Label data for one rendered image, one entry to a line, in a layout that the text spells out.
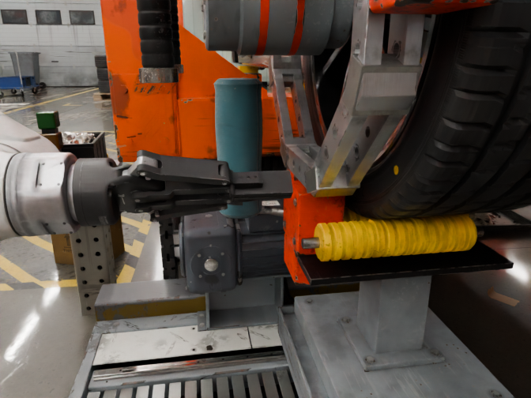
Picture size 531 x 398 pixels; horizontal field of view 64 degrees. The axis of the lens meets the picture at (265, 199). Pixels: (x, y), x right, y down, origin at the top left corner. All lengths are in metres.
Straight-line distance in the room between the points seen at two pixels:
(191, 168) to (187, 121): 0.68
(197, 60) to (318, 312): 0.68
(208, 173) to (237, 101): 0.33
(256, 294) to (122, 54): 0.73
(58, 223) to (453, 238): 0.54
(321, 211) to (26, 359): 0.97
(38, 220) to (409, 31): 0.42
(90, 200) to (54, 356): 0.94
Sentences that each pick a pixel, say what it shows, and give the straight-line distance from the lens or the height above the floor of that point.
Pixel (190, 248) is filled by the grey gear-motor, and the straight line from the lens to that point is 1.00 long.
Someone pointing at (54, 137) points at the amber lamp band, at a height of 0.60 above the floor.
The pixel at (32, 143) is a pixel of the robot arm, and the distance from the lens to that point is 0.65.
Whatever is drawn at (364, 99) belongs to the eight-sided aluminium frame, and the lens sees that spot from 0.46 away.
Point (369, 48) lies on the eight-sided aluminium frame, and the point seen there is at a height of 0.78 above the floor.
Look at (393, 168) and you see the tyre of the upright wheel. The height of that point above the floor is 0.64.
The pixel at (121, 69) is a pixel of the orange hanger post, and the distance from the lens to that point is 1.13.
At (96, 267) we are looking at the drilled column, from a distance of 1.43.
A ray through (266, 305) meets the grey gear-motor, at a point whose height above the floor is 0.09.
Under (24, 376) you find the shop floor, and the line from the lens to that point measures 1.34.
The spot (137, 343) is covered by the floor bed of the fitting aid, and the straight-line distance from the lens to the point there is 1.21.
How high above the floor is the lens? 0.77
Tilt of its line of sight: 18 degrees down
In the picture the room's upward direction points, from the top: straight up
